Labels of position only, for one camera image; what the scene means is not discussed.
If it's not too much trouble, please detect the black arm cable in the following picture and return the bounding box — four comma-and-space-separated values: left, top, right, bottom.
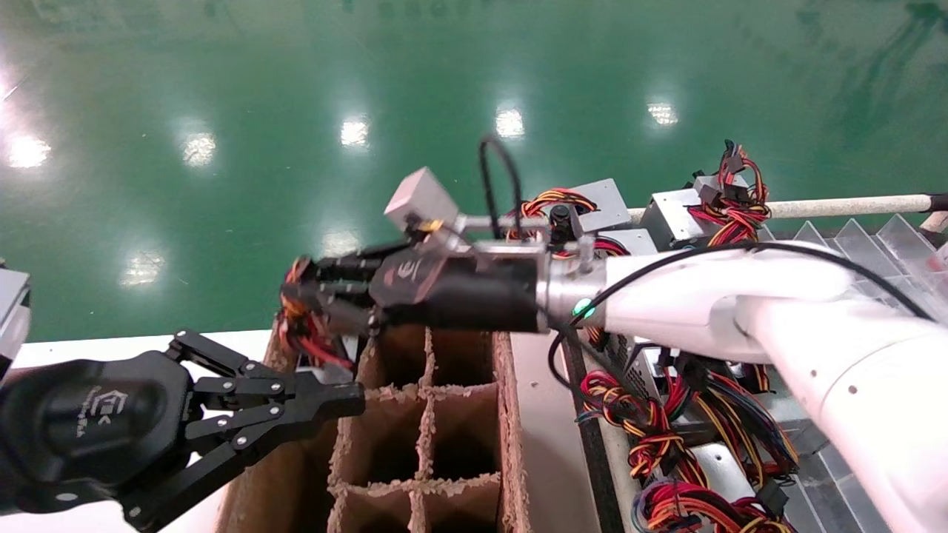
547, 241, 934, 393

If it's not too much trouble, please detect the black looped camera cable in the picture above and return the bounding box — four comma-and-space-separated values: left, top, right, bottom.
478, 135, 524, 239

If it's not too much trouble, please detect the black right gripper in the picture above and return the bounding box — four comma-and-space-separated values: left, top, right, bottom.
167, 247, 546, 412

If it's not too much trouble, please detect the clear plastic divided tray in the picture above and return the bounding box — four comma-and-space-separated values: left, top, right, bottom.
755, 213, 948, 533

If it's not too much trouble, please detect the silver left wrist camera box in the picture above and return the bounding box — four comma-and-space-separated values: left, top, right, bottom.
0, 259, 33, 378

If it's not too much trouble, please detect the silver power supply with wires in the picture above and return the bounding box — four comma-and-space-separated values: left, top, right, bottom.
578, 369, 756, 504
507, 178, 632, 245
630, 477, 792, 533
278, 255, 358, 386
641, 139, 772, 249
643, 348, 802, 478
589, 326, 667, 393
552, 228, 660, 260

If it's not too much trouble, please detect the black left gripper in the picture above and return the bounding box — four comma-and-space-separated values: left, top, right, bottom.
0, 352, 367, 533

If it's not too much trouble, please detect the cardboard box with dividers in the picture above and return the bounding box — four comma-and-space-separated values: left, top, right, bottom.
215, 315, 533, 533

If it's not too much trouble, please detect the long white rod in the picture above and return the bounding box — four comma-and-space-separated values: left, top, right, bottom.
628, 194, 948, 223

